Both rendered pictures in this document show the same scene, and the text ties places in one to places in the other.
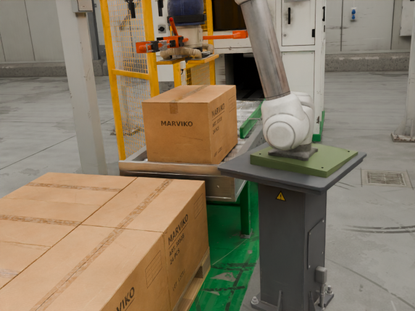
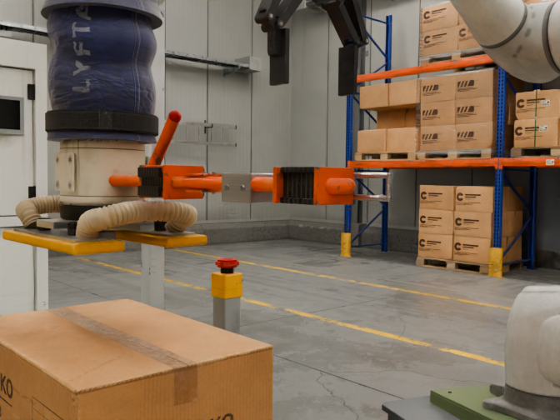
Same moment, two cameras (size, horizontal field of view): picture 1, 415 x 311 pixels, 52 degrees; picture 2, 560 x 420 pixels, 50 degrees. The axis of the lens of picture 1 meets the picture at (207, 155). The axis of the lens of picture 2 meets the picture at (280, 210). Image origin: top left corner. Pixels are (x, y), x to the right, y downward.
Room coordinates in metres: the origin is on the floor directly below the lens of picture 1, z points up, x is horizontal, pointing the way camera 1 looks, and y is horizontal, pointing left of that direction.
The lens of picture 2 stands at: (1.71, 0.99, 1.27)
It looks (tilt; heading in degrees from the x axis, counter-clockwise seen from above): 3 degrees down; 299
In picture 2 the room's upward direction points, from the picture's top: 1 degrees clockwise
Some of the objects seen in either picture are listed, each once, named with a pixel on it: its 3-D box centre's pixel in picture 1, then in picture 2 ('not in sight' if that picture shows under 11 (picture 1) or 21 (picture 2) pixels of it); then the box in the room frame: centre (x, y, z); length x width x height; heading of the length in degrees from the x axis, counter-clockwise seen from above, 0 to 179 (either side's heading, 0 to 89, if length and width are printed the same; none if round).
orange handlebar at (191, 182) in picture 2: (197, 40); (207, 182); (2.43, 0.02, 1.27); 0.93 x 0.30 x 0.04; 164
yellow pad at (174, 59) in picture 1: (173, 57); (59, 232); (2.68, 0.17, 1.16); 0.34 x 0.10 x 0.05; 164
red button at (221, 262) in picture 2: not in sight; (227, 266); (2.71, -0.46, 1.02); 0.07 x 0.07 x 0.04
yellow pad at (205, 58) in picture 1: (204, 56); (142, 227); (2.62, -0.01, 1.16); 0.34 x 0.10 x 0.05; 164
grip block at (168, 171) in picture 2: (173, 41); (171, 182); (2.41, 0.15, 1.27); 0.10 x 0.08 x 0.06; 74
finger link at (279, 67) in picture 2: (133, 10); (279, 57); (2.10, 0.31, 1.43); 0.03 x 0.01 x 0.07; 162
